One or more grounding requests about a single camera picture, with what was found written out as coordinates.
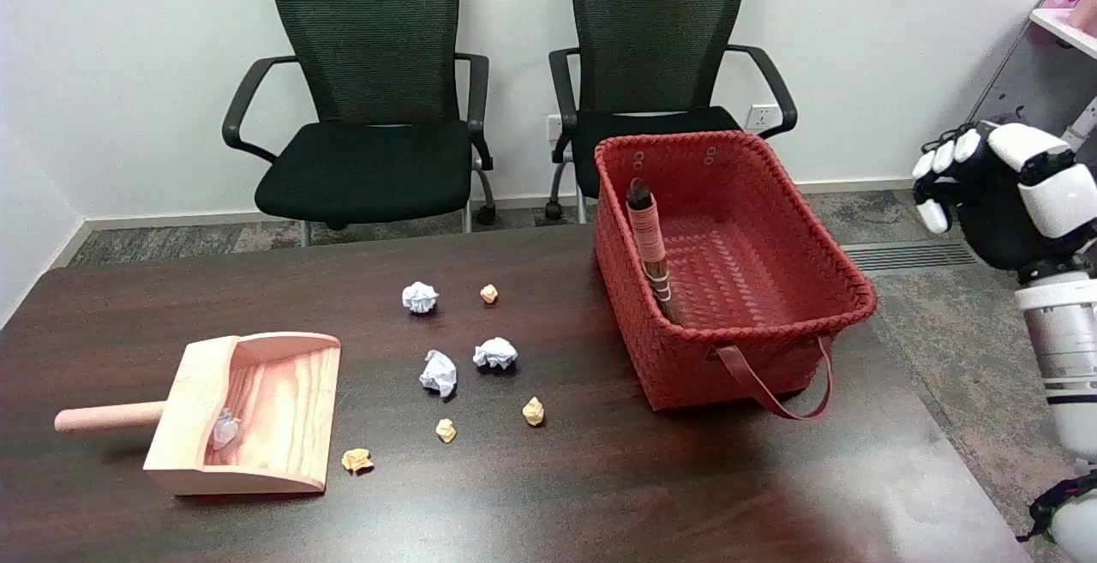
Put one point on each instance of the black mesh office chair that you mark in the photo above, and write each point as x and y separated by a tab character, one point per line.
651	32
368	169

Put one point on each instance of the red woven basket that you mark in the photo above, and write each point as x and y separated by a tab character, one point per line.
686	366

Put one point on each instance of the wooden dustpan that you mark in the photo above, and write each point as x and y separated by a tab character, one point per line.
283	409

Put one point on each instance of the white wall socket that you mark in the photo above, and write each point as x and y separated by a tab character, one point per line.
554	128
758	116

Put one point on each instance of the small white crumpled paper ball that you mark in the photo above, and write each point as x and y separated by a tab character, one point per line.
225	430

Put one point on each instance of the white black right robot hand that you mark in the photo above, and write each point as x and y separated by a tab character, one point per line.
1003	203

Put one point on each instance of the floor vent grille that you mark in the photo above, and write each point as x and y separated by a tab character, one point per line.
908	256

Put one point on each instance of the yellow crumpled paper ball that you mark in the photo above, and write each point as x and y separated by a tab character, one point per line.
356	459
488	293
446	430
533	411

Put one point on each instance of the pink white children's desk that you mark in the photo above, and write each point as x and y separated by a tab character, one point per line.
1037	83

